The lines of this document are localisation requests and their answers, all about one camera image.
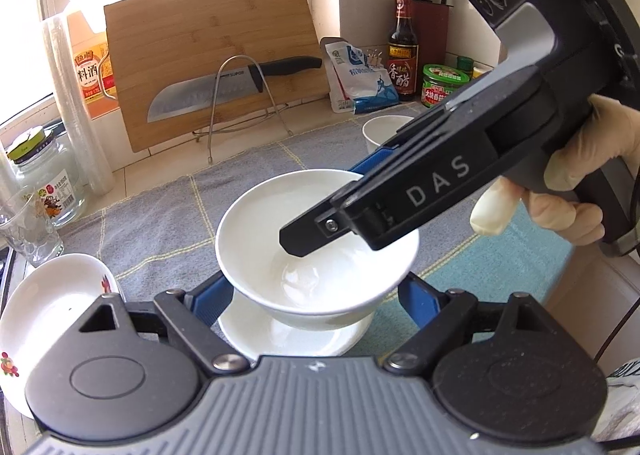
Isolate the white pink-floral bowl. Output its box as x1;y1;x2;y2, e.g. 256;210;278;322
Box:
361;115;417;152
215;167;420;331

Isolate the person's right hand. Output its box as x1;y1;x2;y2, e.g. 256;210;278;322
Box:
471;94;640;248

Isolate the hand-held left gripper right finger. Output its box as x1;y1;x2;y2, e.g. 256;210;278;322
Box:
382;272;556;371

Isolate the white and blue salt bag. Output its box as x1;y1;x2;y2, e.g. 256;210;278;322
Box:
320;37;401;114

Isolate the metal wire rack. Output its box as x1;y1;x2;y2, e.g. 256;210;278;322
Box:
192;55;293;163

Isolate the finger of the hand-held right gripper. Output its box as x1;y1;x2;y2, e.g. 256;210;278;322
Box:
346;145;402;178
279;200;362;258

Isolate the red knife block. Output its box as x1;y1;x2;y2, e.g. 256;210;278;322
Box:
410;0;449;68

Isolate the white fruit-print plate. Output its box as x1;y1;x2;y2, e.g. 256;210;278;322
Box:
0;253;123;418

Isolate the bamboo cutting board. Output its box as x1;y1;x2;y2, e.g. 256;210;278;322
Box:
103;0;331;153

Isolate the white saucer plate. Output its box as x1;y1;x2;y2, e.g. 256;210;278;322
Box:
218;292;375;357

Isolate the green-lid sauce jar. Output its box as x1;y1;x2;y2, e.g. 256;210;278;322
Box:
421;64;471;109

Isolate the person's white clothing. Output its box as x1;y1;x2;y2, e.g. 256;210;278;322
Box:
600;360;640;455

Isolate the orange cooking wine bottle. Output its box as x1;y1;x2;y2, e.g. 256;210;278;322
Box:
66;0;121;120

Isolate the black-handled kitchen knife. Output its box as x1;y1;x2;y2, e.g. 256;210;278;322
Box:
146;56;323;123

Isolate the glass jar with lid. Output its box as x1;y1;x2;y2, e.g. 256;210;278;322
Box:
6;127;88;228

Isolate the dark vinegar bottle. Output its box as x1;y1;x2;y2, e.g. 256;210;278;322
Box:
387;0;420;102

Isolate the clear plastic wrap roll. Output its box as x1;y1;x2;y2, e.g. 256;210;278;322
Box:
40;15;115;196

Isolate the clear drinking glass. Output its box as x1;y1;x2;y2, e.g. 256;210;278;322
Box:
0;185;66;268

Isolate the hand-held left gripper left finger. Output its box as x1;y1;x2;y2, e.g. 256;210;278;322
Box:
75;271;251;376

